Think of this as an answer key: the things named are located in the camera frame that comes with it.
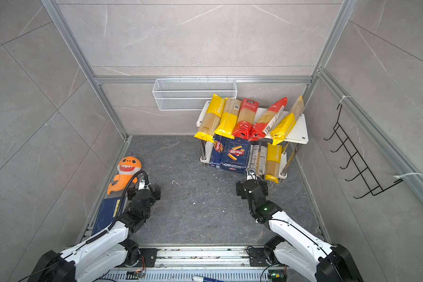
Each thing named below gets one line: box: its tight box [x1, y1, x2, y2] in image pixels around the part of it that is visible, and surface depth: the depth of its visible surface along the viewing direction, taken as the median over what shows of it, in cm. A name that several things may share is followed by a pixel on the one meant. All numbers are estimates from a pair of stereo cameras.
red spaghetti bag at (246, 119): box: [232, 98, 260, 140], surface depth 77 cm
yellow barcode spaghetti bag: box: [214, 97, 243, 140], surface depth 78 cm
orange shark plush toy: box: [106, 156, 142, 196], surface depth 96 cm
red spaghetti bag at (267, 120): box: [248, 96, 288, 141], surface depth 76 cm
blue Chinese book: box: [91, 196, 122, 237], surface depth 87 cm
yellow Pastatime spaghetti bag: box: [193, 94, 227, 143], surface depth 78 cm
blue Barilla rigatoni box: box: [220, 137, 252, 174], surface depth 96 cm
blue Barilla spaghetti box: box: [209, 133, 228, 169], surface depth 97 cm
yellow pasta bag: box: [270, 95, 305, 146], surface depth 73 cm
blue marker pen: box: [192, 275, 227, 282], surface depth 69 cm
